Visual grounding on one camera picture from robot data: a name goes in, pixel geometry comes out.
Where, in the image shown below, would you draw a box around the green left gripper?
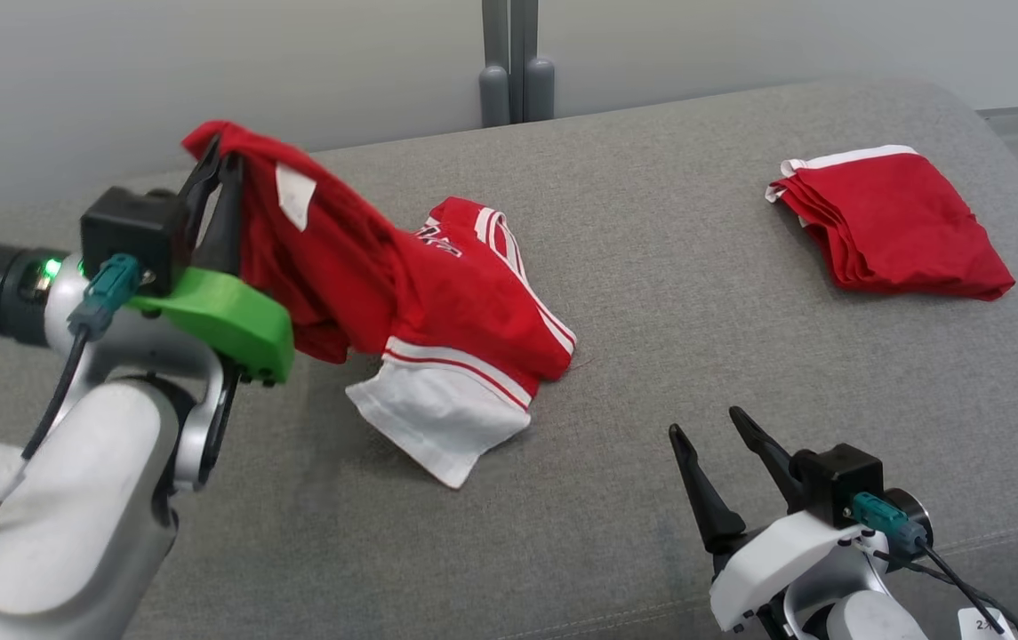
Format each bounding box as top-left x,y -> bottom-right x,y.
126,135 -> 296,388

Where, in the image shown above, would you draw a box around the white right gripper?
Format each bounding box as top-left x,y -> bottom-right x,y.
669,406 -> 865,634

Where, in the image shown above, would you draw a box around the red jersey with white sleeves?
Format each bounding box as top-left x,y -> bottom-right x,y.
181,120 -> 578,490

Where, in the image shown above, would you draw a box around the red shorts with white stripes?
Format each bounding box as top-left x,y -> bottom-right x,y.
765,145 -> 1016,301

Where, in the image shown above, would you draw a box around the white paper label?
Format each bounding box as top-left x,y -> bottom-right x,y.
958,607 -> 1018,640

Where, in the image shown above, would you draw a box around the teal plug left arm cable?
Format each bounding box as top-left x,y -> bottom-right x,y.
0,253 -> 145,552

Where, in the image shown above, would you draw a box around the teal plug arm cable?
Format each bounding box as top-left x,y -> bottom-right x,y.
851,492 -> 1018,640
0,253 -> 145,552

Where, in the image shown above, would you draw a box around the teal plug right arm cable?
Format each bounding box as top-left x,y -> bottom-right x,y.
851,492 -> 1018,640

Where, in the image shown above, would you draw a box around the grey double metal post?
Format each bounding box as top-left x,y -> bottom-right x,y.
479,0 -> 557,128

